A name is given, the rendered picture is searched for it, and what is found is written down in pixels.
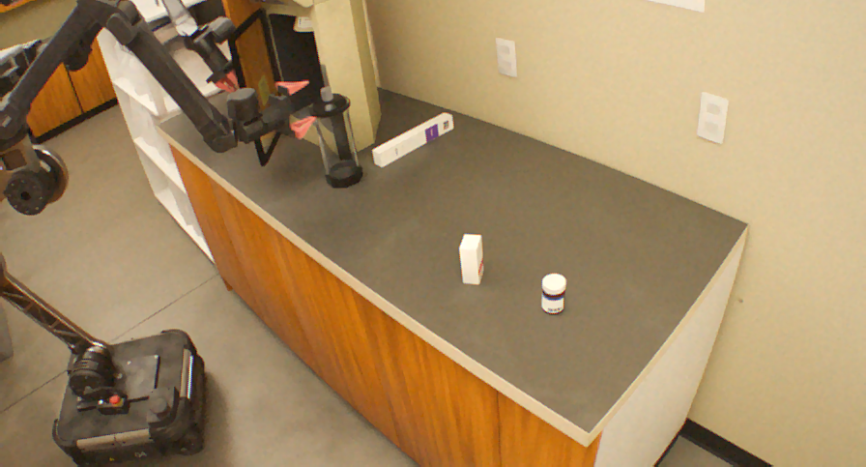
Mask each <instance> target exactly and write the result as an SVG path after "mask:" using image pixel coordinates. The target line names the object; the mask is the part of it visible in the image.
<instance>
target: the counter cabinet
mask: <svg viewBox="0 0 866 467"><path fill-rule="evenodd" d="M168 143H169V142H168ZM169 146H170V149H171V152H172V155H173V158H174V160H175V162H176V165H177V168H178V170H179V173H180V176H181V178H182V181H183V184H184V186H185V189H186V192H187V194H188V199H189V201H190V204H191V206H192V209H193V211H194V213H195V215H196V218H197V220H198V223H199V225H200V228H201V230H202V233H203V235H204V238H205V240H206V243H207V245H208V247H209V250H210V252H211V255H212V257H213V258H214V261H215V263H216V267H217V269H218V271H219V274H220V276H221V278H222V280H223V283H224V285H225V287H226V289H227V291H229V290H231V289H232V288H233V289H234V290H235V291H236V292H237V293H238V294H239V295H240V296H241V297H242V298H243V299H244V301H245V302H246V303H247V304H248V305H249V306H250V307H251V308H252V309H253V310H254V311H255V312H256V313H257V314H258V315H259V316H260V317H261V318H262V319H263V320H264V321H265V322H266V323H267V325H268V326H269V327H270V328H271V329H272V330H273V331H274V332H275V333H276V334H277V335H278V336H279V337H280V338H281V339H282V340H283V341H284V342H285V343H286V344H287V345H288V346H289V347H290V348H291V349H292V350H293V351H294V352H295V353H296V354H297V355H298V356H300V357H301V358H302V359H303V360H304V361H305V362H306V363H307V364H308V365H309V366H310V367H311V368H312V369H313V370H314V371H315V372H316V373H317V374H318V375H319V376H320V377H321V378H322V379H324V380H325V381H326V382H327V383H328V384H329V385H330V386H331V387H332V388H333V389H334V390H335V391H336V392H338V393H339V394H340V395H341V396H342V397H343V398H344V399H345V400H346V401H347V402H349V403H350V404H351V405H352V406H353V407H354V408H355V409H356V410H357V411H358V412H360V413H361V414H362V415H363V416H364V417H365V418H366V419H367V420H369V421H370V422H371V423H372V424H373V425H374V426H376V427H377V428H378V429H379V430H380V431H381V432H382V433H384V434H385V435H386V436H387V437H388V438H389V439H391V441H392V442H393V443H394V444H395V445H397V446H398V447H399V448H400V449H402V451H404V452H405V453H406V454H407V455H409V456H410V457H411V458H412V459H413V460H414V461H416V462H417V463H418V464H419V465H420V466H422V467H657V466H658V465H659V463H660V462H661V461H662V459H663V458H664V457H665V455H666V454H667V453H668V451H669V450H670V448H671V447H672V446H673V445H674V444H675V442H676V441H677V439H678V436H679V434H680V432H681V429H682V427H683V424H684V422H685V419H686V417H687V414H688V412H689V409H690V407H691V404H692V402H693V399H694V397H695V394H696V392H697V390H698V387H699V385H700V382H701V380H702V377H703V374H704V371H705V369H706V366H707V361H708V359H709V356H710V353H711V350H712V347H713V344H714V342H715V340H716V337H717V334H718V331H719V328H720V325H721V322H722V319H723V316H724V313H725V309H726V306H727V303H728V301H729V298H730V294H731V291H732V288H733V284H734V281H735V278H736V272H737V268H738V265H739V261H740V258H741V255H742V252H743V248H744V244H745V240H746V238H745V240H744V242H743V243H742V245H741V246H740V248H739V249H738V251H737V252H736V254H735V256H734V257H733V259H732V260H731V262H730V263H729V265H728V266H727V268H726V269H725V271H724V272H723V274H722V275H721V277H720V278H719V279H718V280H717V282H716V283H715V285H714V286H713V288H712V289H711V290H710V292H709V293H708V295H707V297H706V298H705V299H704V301H703V302H702V304H701V305H700V307H699V308H698V309H697V311H696V312H695V314H694V315H693V316H692V318H691V319H690V320H689V322H688V323H687V325H686V326H685V327H684V329H683V330H682V331H681V333H680V334H679V335H678V337H677V338H676V340H675V341H674V342H673V344H672V345H671V346H670V348H669V349H668V350H667V352H666V353H665V354H664V356H663V357H662V358H661V360H660V361H659V362H658V363H657V365H656V366H655V367H654V368H653V370H652V371H651V372H650V374H649V375H648V376H647V378H646V379H645V380H644V381H643V383H642V384H641V385H640V386H639V388H638V389H637V390H636V391H635V392H634V394H633V395H632V396H631V397H630V398H629V399H628V400H627V401H626V402H625V404H624V405H623V406H622V407H621V409H620V410H619V412H618V413H617V414H616V415H615V417H614V418H613V419H612V420H610V421H609V423H608V424H607V425H606V426H605V427H604V428H603V430H602V431H601V432H600V433H599V434H598V435H597V436H596V438H595V439H594V440H593V441H592V442H591V443H590V444H589V446H588V447H585V446H583V445H582V444H580V443H579V442H577V441H575V440H574V439H572V438H571V437H569V436H568V435H566V434H564V433H563V432H561V431H560V430H558V429H557V428H555V427H553V426H552V425H550V424H549V423H548V422H546V421H544V420H543V419H542V418H540V417H538V416H537V415H535V414H534V413H532V412H531V411H529V410H528V409H526V408H525V407H523V406H522V405H520V404H518V403H517V402H515V401H514V400H512V399H511V398H509V397H508V396H506V395H505V394H503V393H501V392H500V391H498V390H497V389H495V388H494V387H492V386H491V385H489V384H488V383H486V382H485V381H483V380H482V379H480V378H479V377H477V376H476V375H474V374H473V373H471V371H469V370H468V369H466V368H465V367H463V366H462V365H460V364H458V363H457V362H456V361H454V360H453V359H451V358H450V357H448V356H447V355H445V354H444V353H442V352H441V351H439V350H438V349H437V348H435V347H434V346H432V345H431V344H429V343H428V342H426V341H425V340H424V339H422V338H421V337H419V336H417V335H416V334H415V333H413V332H412V331H410V330H409V329H408V328H406V327H405V326H403V325H402V324H400V323H399V322H398V321H396V320H395V319H393V318H392V317H391V316H389V315H388V314H387V313H385V312H384V311H382V310H381V309H380V308H378V307H377V306H375V305H374V304H372V303H371V302H370V301H368V300H367V299H365V297H364V296H362V295H361V294H360V293H358V292H357V291H356V290H354V289H353V288H352V287H350V286H349V285H348V284H346V283H345V282H344V281H342V280H341V279H340V278H338V277H337V276H335V275H334V274H333V273H331V272H330V271H329V270H327V269H326V268H325V267H323V266H322V265H321V264H319V263H318V262H317V261H316V260H314V259H313V258H312V257H310V256H309V255H308V254H306V253H305V252H304V251H303V250H301V249H300V248H298V247H297V246H296V245H295V244H293V243H292V242H291V241H289V240H288V239H287V238H286V237H284V236H283V235H282V234H280V233H279V232H278V231H277V230H275V229H274V228H273V227H272V226H270V225H269V224H268V223H267V222H265V221H264V220H263V219H261V218H260V217H259V216H257V215H256V214H255V213H254V212H252V211H251V210H250V209H249V208H248V207H247V206H246V205H245V204H244V203H242V202H241V201H240V200H239V199H237V198H236V197H235V196H234V195H232V194H231V193H230V192H229V191H227V190H226V189H225V188H224V187H222V186H221V185H220V184H219V183H217V182H216V181H215V180H214V179H213V178H211V177H210V176H209V175H208V174H206V173H205V172H204V171H203V170H202V169H200V168H199V167H198V166H197V165H196V164H194V163H193V162H192V161H190V160H189V159H188V158H187V157H186V156H184V155H183V154H182V153H181V152H180V151H178V150H177V149H176V148H175V147H174V146H172V145H171V144H170V143H169Z"/></svg>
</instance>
